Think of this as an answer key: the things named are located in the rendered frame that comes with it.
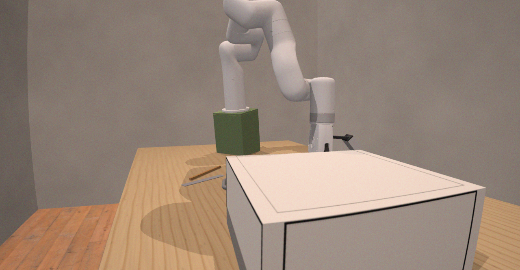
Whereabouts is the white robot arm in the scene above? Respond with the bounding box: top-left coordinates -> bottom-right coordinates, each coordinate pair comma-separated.
219,0 -> 336,123

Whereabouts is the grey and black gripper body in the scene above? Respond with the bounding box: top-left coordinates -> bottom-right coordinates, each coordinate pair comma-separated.
308,122 -> 334,152

